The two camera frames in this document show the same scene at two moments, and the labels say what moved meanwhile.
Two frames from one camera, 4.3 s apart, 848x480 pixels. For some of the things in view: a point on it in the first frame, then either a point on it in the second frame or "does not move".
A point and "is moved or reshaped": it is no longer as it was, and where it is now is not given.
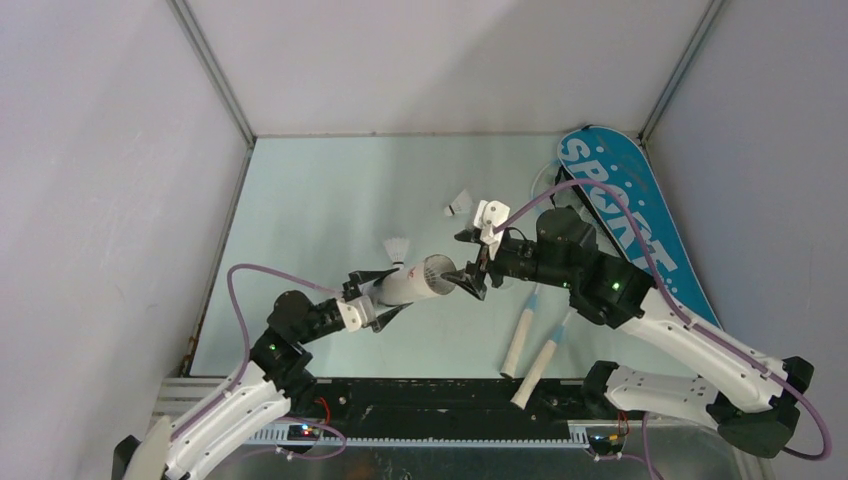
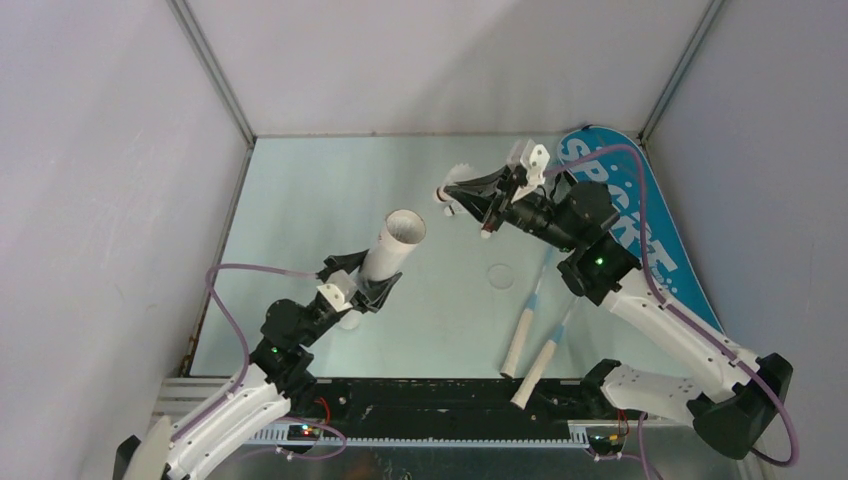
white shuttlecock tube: [418, 282] → [400, 233]
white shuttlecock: [462, 204] is moved or reshaped
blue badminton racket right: [528, 387] does not move
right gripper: [473, 277] → [471, 195]
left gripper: [361, 275] → [373, 298]
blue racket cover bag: [619, 161] does not move
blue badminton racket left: [514, 354] does not move
